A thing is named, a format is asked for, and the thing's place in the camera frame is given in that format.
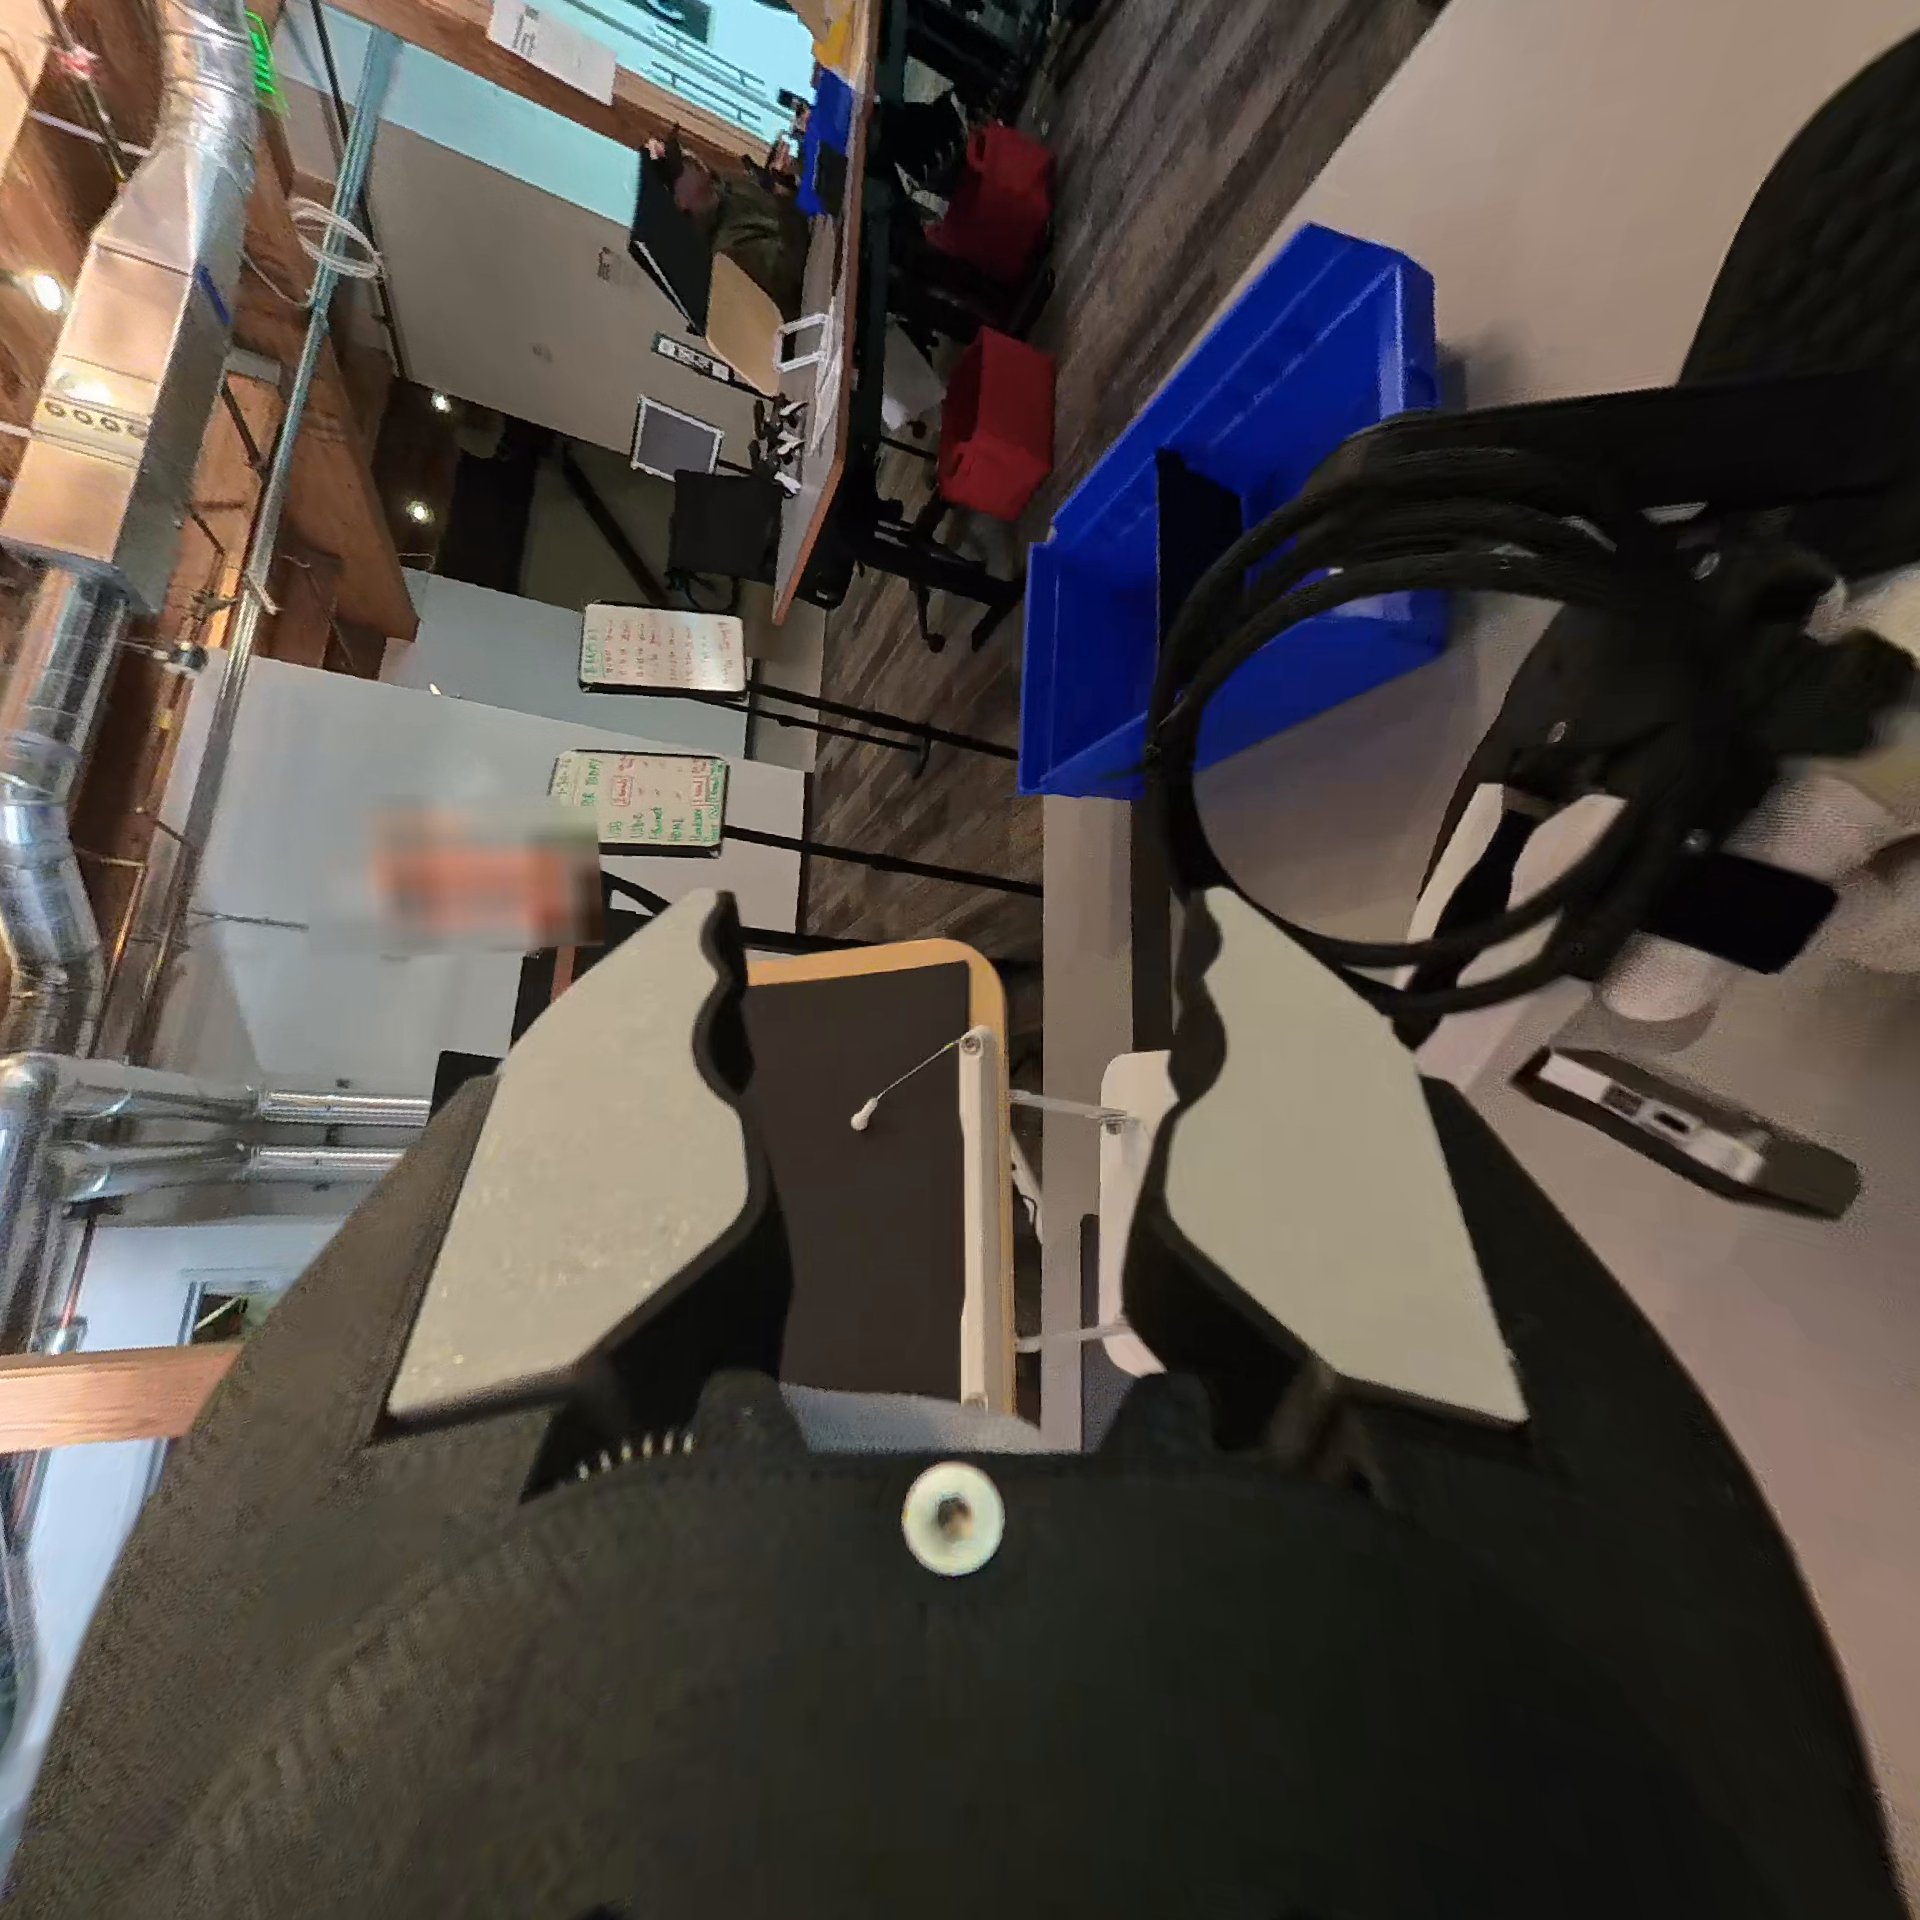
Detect long work table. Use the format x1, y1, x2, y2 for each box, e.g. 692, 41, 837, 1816
769, 0, 889, 628

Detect person's right hand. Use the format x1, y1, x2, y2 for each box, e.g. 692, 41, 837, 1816
1598, 575, 1920, 1037

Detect blue plastic bin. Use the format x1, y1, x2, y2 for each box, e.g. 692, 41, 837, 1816
796, 65, 859, 215
1018, 221, 1454, 799

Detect white paper notice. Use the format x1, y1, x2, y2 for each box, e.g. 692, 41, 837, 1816
487, 0, 619, 105

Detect red plastic bin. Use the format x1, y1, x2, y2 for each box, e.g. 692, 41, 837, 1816
933, 326, 1060, 514
922, 124, 1057, 289

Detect whiteboard on easel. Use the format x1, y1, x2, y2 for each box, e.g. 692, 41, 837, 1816
543, 748, 1045, 905
577, 598, 1022, 759

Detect black hdmi switch box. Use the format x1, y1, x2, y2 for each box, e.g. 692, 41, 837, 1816
1510, 1044, 1866, 1220

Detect black cable with green connectors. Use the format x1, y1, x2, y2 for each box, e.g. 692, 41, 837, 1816
1142, 426, 1666, 1028

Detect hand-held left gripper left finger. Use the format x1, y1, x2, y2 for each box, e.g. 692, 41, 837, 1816
386, 888, 789, 1425

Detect silver ceiling ducts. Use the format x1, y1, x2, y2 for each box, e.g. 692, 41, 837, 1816
0, 0, 436, 1352

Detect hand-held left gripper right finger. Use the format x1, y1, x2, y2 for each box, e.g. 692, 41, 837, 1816
1123, 884, 1531, 1425

